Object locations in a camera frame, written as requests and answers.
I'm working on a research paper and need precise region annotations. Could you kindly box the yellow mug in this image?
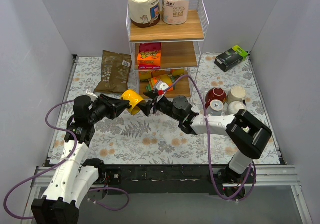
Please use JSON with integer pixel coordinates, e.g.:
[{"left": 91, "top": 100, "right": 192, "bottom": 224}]
[{"left": 121, "top": 89, "right": 146, "bottom": 116}]

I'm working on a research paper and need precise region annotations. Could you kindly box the grey mug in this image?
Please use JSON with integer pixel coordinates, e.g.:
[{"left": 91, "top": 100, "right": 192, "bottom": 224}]
[{"left": 206, "top": 99, "right": 224, "bottom": 116}]

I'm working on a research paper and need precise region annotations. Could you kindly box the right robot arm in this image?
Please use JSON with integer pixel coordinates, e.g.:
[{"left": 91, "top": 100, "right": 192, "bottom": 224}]
[{"left": 137, "top": 91, "right": 272, "bottom": 183}]

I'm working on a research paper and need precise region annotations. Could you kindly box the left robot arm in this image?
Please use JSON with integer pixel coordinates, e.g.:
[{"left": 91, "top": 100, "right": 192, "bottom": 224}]
[{"left": 31, "top": 94, "right": 131, "bottom": 224}]

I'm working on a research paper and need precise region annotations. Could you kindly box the dark red mug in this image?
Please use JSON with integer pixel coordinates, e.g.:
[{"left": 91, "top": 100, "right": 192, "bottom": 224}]
[{"left": 205, "top": 87, "right": 227, "bottom": 109}]

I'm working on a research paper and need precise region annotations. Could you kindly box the white speckled mug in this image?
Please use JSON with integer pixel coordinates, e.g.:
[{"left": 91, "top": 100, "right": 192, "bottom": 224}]
[{"left": 226, "top": 101, "right": 247, "bottom": 116}]

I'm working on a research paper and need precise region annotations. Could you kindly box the cream mug upside down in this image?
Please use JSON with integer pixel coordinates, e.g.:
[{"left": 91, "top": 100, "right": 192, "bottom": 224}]
[{"left": 226, "top": 85, "right": 247, "bottom": 105}]

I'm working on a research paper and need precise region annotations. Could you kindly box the orange yellow green sponge pack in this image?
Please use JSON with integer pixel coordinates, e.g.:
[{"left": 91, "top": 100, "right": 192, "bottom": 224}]
[{"left": 143, "top": 74, "right": 176, "bottom": 93}]

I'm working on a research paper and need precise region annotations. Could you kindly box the floral table mat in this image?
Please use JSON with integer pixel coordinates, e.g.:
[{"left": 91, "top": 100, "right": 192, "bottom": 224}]
[{"left": 48, "top": 52, "right": 281, "bottom": 165}]

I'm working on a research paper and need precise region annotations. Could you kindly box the brown coffee bag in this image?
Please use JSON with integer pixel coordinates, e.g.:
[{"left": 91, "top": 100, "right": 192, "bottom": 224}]
[{"left": 95, "top": 50, "right": 132, "bottom": 94}]

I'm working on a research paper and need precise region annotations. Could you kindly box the orange red sponge pack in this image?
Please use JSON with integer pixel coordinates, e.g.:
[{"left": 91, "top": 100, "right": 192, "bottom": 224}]
[{"left": 136, "top": 42, "right": 162, "bottom": 70}]

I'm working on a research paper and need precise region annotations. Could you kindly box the clear acrylic tray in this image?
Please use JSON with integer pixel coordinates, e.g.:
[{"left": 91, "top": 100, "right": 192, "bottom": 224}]
[{"left": 199, "top": 89, "right": 254, "bottom": 154}]

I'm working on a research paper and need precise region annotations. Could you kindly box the black green box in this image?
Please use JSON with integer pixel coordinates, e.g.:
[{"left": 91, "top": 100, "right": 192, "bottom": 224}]
[{"left": 214, "top": 45, "right": 249, "bottom": 73}]

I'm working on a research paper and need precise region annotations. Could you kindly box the beige wrapped toilet paper roll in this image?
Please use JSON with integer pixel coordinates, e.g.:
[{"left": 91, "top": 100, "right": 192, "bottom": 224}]
[{"left": 128, "top": 0, "right": 161, "bottom": 28}]

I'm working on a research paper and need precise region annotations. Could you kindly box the white wrapped toilet paper roll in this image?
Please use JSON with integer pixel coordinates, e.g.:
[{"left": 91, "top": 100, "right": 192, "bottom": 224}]
[{"left": 162, "top": 0, "right": 190, "bottom": 26}]

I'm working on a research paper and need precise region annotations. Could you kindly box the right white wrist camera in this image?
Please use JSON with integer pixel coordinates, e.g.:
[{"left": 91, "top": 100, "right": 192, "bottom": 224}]
[{"left": 153, "top": 81, "right": 169, "bottom": 96}]

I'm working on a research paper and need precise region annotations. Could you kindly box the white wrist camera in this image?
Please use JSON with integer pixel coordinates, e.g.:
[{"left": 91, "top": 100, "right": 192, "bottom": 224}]
[
  {"left": 86, "top": 88, "right": 98, "bottom": 102},
  {"left": 153, "top": 81, "right": 169, "bottom": 96}
]

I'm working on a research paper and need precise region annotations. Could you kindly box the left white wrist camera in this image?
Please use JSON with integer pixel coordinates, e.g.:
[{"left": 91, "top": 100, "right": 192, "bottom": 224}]
[{"left": 86, "top": 88, "right": 98, "bottom": 102}]

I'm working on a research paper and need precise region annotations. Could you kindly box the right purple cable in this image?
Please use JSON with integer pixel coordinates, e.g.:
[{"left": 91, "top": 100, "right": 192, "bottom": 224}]
[{"left": 162, "top": 74, "right": 257, "bottom": 201}]

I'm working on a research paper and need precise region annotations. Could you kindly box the wire and wood shelf rack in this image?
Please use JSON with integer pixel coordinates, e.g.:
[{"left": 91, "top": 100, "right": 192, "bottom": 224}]
[{"left": 125, "top": 0, "right": 210, "bottom": 101}]

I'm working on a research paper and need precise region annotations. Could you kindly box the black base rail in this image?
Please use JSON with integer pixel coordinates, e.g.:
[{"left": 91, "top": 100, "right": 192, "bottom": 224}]
[{"left": 62, "top": 162, "right": 278, "bottom": 196}]

